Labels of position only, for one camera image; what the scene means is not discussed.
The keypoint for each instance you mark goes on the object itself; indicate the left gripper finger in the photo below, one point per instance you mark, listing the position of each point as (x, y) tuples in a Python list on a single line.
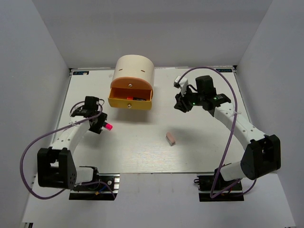
[(102, 120), (96, 129)]

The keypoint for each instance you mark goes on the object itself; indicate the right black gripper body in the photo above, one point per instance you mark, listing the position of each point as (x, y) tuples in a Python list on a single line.
[(194, 99)]

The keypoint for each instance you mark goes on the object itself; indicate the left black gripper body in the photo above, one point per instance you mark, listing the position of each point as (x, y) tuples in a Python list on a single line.
[(98, 112)]

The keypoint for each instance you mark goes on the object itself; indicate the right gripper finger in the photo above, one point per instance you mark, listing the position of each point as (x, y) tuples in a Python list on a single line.
[(182, 107), (180, 99)]

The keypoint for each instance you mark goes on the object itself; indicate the pink highlighter marker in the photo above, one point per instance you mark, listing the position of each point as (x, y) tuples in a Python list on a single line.
[(107, 126)]

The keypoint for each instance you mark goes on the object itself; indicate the yellow drawer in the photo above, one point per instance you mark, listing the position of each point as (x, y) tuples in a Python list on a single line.
[(117, 98)]

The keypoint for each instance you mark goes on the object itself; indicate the orange highlighter marker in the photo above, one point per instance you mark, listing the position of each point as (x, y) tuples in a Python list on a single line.
[(135, 98)]

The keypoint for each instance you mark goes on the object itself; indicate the orange drawer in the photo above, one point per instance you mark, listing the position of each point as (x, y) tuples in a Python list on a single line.
[(130, 83)]

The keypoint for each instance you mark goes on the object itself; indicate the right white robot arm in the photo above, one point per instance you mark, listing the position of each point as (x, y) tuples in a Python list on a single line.
[(262, 153)]

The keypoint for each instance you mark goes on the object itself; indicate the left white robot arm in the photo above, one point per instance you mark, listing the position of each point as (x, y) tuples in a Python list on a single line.
[(56, 167)]

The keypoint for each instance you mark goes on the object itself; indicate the right blue label sticker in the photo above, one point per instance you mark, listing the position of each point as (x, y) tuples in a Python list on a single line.
[(224, 70)]

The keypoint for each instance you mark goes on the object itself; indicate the blue label sticker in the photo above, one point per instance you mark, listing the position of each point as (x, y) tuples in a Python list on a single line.
[(224, 70), (80, 73)]

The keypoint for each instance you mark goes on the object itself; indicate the pink eraser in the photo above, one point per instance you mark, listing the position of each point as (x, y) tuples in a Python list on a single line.
[(170, 138)]

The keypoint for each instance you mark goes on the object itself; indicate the left blue label sticker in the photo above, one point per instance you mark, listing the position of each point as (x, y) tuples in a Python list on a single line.
[(80, 73)]

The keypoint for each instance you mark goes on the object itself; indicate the cream round drawer organizer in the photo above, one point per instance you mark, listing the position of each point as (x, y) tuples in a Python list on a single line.
[(135, 66)]

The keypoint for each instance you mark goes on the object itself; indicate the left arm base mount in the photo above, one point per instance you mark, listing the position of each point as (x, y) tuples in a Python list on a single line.
[(105, 187)]

